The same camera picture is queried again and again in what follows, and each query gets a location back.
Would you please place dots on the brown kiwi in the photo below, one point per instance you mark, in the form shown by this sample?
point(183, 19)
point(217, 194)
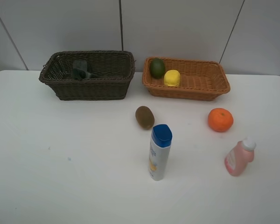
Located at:
point(144, 117)

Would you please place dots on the white bottle blue cap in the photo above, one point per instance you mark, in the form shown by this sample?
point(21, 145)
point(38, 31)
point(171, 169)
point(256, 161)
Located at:
point(160, 145)

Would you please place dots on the yellow lemon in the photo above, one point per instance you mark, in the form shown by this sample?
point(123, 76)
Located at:
point(172, 78)

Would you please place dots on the green avocado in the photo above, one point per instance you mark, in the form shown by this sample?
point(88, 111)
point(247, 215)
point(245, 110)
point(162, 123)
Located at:
point(157, 68)

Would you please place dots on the black pump dispenser bottle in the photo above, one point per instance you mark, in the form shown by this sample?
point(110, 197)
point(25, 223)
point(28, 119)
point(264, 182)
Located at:
point(80, 71)

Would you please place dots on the orange mandarin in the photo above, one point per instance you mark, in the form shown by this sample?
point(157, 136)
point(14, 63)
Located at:
point(220, 120)

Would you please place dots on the pink bottle white cap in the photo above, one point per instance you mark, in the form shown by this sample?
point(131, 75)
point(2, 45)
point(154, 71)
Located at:
point(238, 158)

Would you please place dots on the orange wicker basket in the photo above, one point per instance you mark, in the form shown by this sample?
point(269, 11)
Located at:
point(200, 80)

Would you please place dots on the dark brown wicker basket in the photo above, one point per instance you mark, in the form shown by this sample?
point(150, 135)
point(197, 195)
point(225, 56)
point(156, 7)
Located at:
point(113, 72)

